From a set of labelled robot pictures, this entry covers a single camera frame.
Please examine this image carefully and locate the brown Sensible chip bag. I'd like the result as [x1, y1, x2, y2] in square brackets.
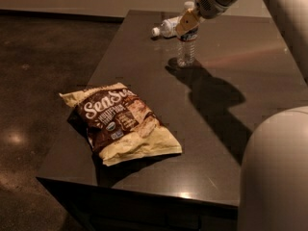
[61, 83, 182, 167]

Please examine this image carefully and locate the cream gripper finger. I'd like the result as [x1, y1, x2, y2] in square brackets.
[175, 9, 199, 36]

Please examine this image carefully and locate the clear water bottle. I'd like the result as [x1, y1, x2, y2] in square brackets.
[176, 1, 198, 67]
[152, 16, 179, 39]

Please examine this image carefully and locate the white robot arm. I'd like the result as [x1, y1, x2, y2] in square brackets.
[176, 0, 308, 231]

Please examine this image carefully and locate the lying clear water bottle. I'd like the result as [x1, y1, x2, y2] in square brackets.
[152, 16, 179, 39]

